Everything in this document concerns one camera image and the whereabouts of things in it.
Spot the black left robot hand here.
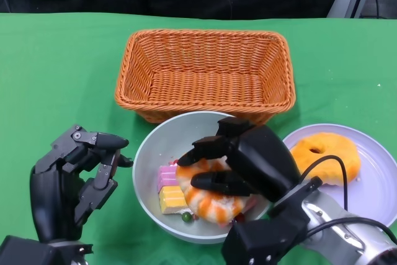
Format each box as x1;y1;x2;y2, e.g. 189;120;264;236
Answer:
30;124;134;243

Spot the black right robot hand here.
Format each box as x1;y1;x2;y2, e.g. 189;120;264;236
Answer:
176;117;301;204

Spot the orange white striped ring bread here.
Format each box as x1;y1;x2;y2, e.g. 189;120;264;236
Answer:
176;156;249;225
290;132;362;187

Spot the grey green bowl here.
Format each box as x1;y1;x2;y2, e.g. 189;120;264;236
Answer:
132;110;274;245

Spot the orange wicker basket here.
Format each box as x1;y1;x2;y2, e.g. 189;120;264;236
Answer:
114;29;295;125

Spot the pink layered cake slice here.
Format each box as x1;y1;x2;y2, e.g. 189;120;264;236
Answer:
157;159;181;193

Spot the yellow layered cake slice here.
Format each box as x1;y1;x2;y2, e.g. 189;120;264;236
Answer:
159;186;195;222

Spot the lavender plate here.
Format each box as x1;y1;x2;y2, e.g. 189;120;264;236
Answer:
282;124;397;227

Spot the green tablecloth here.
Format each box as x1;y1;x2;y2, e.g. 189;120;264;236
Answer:
0;12;397;265

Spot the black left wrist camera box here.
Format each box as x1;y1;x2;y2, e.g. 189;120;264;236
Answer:
0;235;55;265

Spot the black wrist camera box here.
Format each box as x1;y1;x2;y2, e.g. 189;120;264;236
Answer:
220;218;311;265
0;235;55;265

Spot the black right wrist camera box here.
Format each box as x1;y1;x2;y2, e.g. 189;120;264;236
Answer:
220;218;311;265

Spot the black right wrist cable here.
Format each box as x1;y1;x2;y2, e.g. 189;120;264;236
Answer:
299;155;397;243

